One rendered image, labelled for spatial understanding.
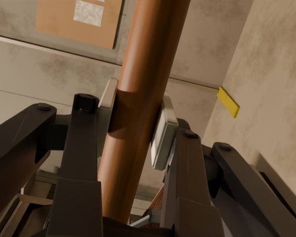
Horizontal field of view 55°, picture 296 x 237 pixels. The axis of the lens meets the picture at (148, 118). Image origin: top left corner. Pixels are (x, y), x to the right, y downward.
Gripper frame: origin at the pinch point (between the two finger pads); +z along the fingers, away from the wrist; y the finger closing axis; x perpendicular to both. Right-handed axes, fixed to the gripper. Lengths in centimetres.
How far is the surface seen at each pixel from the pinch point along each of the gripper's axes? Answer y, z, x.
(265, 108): 118, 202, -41
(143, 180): 57, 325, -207
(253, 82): 117, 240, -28
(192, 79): 79, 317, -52
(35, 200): -42, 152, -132
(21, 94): -117, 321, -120
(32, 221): -38, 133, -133
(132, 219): 28, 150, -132
